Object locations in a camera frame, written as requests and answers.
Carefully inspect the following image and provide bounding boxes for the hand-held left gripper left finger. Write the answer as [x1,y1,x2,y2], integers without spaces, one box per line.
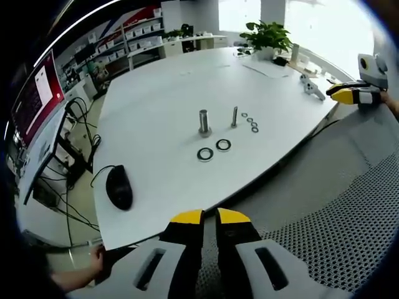
[67,209,206,299]

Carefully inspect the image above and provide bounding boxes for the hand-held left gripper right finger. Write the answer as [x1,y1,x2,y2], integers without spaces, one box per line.
[216,207,353,299]

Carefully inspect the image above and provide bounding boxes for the large steel washer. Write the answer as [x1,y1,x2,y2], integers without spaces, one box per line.
[196,148,215,163]
[215,138,233,153]

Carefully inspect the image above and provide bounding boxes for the thick steel threaded stud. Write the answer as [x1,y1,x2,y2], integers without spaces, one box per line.
[198,108,216,137]

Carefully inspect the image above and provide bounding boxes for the white paper sheet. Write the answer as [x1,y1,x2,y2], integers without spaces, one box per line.
[242,60,292,78]

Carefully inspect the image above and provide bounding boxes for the green potted plant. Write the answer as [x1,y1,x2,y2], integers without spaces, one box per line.
[239,20,294,60]

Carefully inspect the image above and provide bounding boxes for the black computer mouse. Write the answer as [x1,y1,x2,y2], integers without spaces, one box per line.
[105,164,135,211]

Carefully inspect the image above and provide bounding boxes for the grey mesh office chair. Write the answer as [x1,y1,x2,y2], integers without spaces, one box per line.
[199,104,399,299]

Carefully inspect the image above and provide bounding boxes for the low white cabinet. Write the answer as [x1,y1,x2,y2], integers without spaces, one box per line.
[161,34,228,59]

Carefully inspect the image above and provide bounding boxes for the white storage shelf unit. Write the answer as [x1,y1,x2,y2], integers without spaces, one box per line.
[87,5,165,71]

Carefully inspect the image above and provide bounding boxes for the computer monitor with red screen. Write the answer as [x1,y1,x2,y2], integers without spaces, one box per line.
[10,49,69,206]

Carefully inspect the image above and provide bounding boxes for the small black monitor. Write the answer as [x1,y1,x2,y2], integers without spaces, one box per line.
[74,43,97,66]

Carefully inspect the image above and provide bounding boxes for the black mouse cable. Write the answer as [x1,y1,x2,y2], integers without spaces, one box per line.
[91,164,118,188]

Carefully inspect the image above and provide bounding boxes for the black floor cables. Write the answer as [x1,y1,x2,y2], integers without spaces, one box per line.
[34,97,103,247]

